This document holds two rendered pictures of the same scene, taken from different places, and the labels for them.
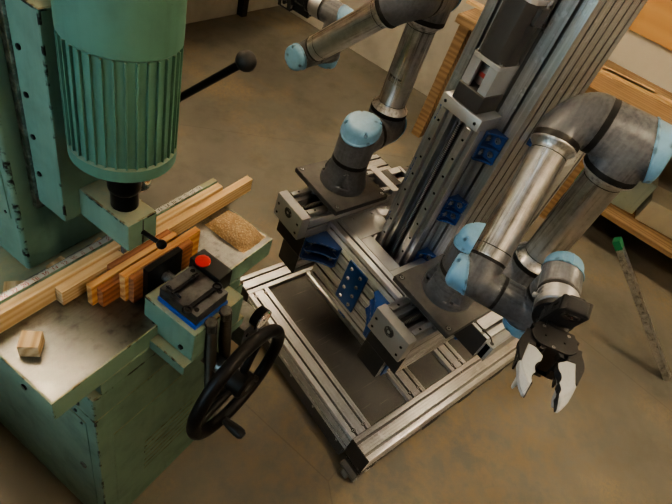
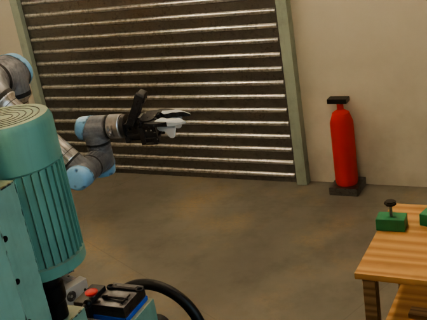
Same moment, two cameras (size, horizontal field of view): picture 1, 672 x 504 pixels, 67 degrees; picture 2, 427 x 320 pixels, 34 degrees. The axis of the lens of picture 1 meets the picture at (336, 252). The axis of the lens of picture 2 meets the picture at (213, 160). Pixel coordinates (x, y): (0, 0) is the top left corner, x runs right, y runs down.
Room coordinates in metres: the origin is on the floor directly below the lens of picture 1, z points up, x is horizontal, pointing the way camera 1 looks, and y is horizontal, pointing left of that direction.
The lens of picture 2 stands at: (0.11, 1.59, 1.82)
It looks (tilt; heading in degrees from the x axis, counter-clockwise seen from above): 20 degrees down; 279
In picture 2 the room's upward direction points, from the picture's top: 9 degrees counter-clockwise
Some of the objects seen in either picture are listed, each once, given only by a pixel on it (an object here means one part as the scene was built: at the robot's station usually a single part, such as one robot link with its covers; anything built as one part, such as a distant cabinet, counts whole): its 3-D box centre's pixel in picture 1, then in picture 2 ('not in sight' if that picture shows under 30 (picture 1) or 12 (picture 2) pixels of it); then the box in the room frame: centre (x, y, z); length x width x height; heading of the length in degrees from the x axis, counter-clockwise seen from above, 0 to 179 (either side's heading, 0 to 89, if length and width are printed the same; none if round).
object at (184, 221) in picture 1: (169, 230); not in sight; (0.78, 0.37, 0.92); 0.55 x 0.02 x 0.04; 161
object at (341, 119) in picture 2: not in sight; (344, 144); (-0.07, -2.46, 0.30); 0.19 x 0.18 x 0.60; 68
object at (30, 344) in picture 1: (31, 343); not in sight; (0.41, 0.44, 0.92); 0.03 x 0.03 x 0.03; 23
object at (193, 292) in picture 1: (199, 286); (110, 299); (0.61, 0.22, 0.99); 0.13 x 0.11 x 0.06; 161
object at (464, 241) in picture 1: (476, 252); not in sight; (1.05, -0.34, 0.98); 0.13 x 0.12 x 0.14; 79
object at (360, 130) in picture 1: (359, 138); not in sight; (1.36, 0.06, 0.98); 0.13 x 0.12 x 0.14; 158
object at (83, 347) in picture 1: (163, 298); not in sight; (0.64, 0.31, 0.87); 0.61 x 0.30 x 0.06; 161
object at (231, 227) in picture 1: (236, 227); not in sight; (0.88, 0.25, 0.91); 0.12 x 0.09 x 0.03; 71
